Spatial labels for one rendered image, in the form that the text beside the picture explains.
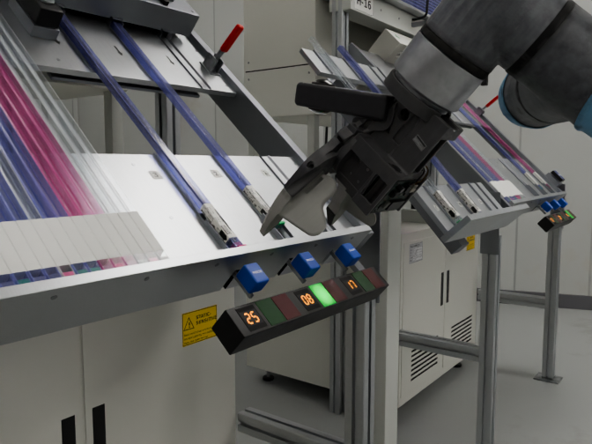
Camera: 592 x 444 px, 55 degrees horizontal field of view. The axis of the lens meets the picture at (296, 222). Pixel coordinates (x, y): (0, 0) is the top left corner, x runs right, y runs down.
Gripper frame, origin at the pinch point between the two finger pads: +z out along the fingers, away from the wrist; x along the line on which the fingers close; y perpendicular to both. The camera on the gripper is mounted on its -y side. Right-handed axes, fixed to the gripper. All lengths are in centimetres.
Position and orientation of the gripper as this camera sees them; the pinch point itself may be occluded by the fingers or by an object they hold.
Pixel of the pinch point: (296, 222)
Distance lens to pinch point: 64.3
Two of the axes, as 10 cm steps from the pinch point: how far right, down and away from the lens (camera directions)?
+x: 6.0, -0.8, 8.0
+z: -5.4, 6.9, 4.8
